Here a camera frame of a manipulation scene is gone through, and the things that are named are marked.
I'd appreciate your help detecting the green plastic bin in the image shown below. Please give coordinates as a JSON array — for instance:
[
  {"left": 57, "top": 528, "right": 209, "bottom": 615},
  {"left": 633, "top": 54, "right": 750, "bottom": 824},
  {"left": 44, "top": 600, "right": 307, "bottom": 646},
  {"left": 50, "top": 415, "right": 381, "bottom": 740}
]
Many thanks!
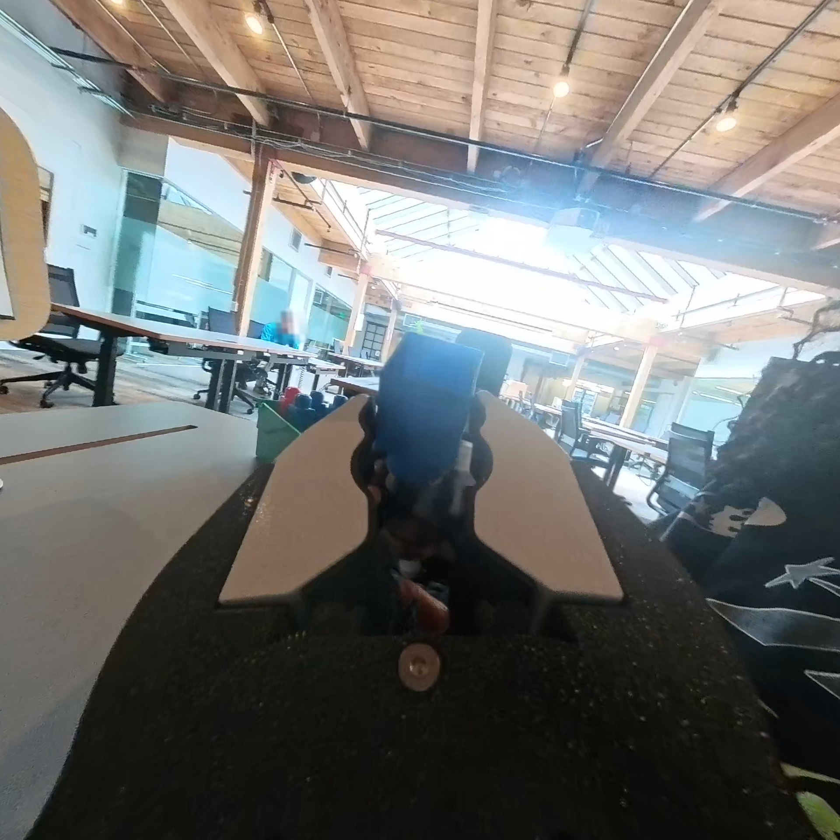
[{"left": 255, "top": 399, "right": 309, "bottom": 463}]

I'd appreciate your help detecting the wooden backing board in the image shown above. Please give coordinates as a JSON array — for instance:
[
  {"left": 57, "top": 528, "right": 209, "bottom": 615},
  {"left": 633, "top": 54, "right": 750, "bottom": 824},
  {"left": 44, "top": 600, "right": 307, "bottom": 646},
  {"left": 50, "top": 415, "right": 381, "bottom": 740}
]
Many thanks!
[{"left": 0, "top": 105, "right": 52, "bottom": 342}]

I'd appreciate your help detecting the person's left hand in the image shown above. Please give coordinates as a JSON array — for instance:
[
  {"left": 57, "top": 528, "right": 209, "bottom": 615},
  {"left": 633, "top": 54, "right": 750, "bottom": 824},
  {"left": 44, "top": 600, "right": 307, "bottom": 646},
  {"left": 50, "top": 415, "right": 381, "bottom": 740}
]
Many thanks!
[{"left": 400, "top": 577, "right": 454, "bottom": 634}]

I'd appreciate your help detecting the blue mega block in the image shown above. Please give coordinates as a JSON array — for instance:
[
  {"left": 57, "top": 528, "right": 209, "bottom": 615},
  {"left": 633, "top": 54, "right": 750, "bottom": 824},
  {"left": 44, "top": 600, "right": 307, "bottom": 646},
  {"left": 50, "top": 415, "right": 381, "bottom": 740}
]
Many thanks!
[{"left": 374, "top": 331, "right": 485, "bottom": 490}]

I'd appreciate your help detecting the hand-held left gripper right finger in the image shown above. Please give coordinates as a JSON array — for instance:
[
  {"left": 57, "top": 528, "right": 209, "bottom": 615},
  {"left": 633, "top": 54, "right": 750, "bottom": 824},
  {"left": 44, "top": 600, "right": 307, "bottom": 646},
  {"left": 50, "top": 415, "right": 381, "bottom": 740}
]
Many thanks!
[{"left": 469, "top": 390, "right": 626, "bottom": 601}]

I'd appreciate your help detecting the black mesh office chair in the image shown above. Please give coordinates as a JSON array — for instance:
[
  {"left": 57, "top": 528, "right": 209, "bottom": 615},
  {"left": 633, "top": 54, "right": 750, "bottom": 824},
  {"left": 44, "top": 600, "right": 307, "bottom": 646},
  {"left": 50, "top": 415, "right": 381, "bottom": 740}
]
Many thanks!
[
  {"left": 0, "top": 264, "right": 126, "bottom": 409},
  {"left": 196, "top": 305, "right": 265, "bottom": 401}
]

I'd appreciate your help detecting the long wooden top desk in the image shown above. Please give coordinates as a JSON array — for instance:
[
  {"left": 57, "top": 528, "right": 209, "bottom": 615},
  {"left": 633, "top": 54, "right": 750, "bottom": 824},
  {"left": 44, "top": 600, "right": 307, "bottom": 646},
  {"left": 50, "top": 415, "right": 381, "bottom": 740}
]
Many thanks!
[{"left": 51, "top": 302, "right": 316, "bottom": 411}]

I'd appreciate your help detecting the cluster of colourful mega blocks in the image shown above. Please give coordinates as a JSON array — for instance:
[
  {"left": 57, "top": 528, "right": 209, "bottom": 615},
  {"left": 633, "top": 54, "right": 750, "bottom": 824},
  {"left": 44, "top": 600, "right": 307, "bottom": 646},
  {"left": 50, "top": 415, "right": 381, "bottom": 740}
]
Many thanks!
[{"left": 279, "top": 386, "right": 352, "bottom": 431}]

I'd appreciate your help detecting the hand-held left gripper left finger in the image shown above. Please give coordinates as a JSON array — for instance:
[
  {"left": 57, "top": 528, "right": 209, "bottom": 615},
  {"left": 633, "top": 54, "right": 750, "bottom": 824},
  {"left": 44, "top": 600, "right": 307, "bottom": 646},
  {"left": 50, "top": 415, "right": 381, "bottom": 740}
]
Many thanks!
[{"left": 218, "top": 394, "right": 382, "bottom": 605}]

